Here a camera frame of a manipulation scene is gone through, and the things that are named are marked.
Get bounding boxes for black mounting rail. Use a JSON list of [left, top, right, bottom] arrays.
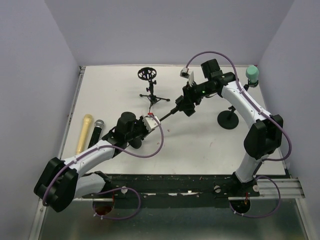
[[84, 174, 260, 209]]

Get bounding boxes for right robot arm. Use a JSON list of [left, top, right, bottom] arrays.
[[175, 59, 284, 196]]

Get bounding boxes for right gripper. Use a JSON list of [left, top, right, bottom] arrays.
[[178, 81, 216, 112]]

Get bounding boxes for black silver-head microphone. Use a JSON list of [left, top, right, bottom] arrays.
[[88, 119, 105, 148]]

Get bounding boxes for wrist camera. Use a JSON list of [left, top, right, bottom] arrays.
[[142, 113, 161, 133], [179, 67, 195, 87]]

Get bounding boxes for black round-base clip stand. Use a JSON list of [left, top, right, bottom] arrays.
[[128, 95, 183, 149]]

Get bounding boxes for teal microphone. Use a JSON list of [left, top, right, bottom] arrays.
[[245, 65, 260, 87]]

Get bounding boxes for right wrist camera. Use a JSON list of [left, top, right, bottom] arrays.
[[179, 67, 195, 87]]

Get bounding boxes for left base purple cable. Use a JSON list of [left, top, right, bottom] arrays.
[[93, 187, 142, 221]]

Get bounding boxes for beige microphone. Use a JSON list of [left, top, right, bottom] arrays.
[[75, 114, 93, 155]]

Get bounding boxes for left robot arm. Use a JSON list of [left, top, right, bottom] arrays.
[[33, 112, 161, 213]]

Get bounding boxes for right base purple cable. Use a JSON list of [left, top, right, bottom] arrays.
[[228, 174, 281, 218]]

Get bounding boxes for black tripod shock-mount stand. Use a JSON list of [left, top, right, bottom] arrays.
[[137, 67, 171, 112]]

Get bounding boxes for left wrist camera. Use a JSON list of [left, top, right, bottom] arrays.
[[142, 113, 161, 133]]

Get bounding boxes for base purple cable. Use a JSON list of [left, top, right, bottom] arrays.
[[93, 187, 142, 221], [228, 174, 281, 218]]

